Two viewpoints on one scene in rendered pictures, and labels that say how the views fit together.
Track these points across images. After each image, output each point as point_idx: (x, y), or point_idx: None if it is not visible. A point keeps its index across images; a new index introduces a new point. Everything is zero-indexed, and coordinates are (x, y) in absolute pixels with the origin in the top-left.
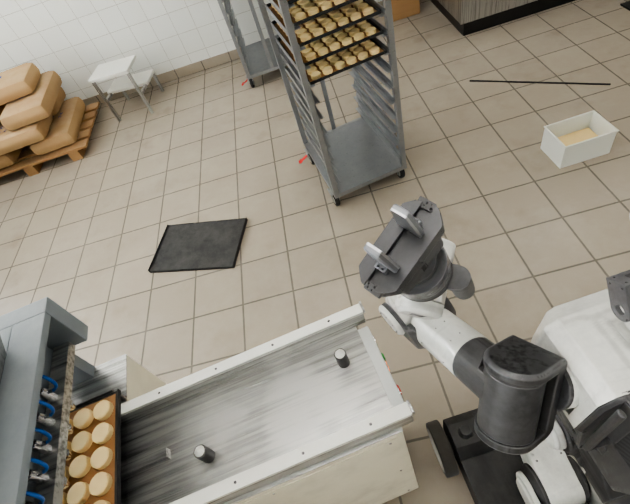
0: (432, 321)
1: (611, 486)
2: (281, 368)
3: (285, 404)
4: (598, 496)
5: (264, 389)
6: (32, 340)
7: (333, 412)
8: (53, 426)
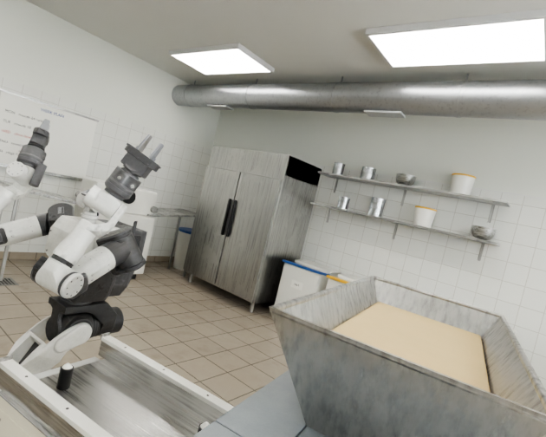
0: (83, 261)
1: (126, 284)
2: None
3: (121, 413)
4: (112, 324)
5: (112, 433)
6: (261, 403)
7: (115, 384)
8: None
